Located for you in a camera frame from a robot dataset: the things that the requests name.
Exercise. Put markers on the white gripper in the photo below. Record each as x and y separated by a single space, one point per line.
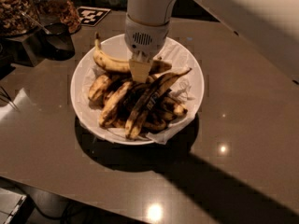
146 38

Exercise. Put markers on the long top banana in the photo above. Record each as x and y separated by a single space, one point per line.
114 65

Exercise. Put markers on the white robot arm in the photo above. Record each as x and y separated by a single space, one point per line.
270 26

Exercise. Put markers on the front centre dark banana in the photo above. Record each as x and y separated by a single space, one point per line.
147 101

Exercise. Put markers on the left spotted banana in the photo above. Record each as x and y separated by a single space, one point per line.
99 86

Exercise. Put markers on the right lower banana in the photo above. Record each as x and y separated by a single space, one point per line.
173 106

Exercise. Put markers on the front left banana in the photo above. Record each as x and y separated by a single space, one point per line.
110 110

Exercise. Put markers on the bottom curved banana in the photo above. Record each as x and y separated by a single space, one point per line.
151 124

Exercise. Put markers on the black white marker tag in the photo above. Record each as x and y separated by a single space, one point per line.
90 16

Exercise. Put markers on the black scoop cup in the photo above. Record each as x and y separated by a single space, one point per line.
55 40

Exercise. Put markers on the glass jar of nuts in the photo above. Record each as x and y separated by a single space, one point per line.
63 11

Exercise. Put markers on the glass jar of cashews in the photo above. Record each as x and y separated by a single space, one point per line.
12 21

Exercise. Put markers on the grey box corner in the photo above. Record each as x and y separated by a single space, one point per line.
11 206

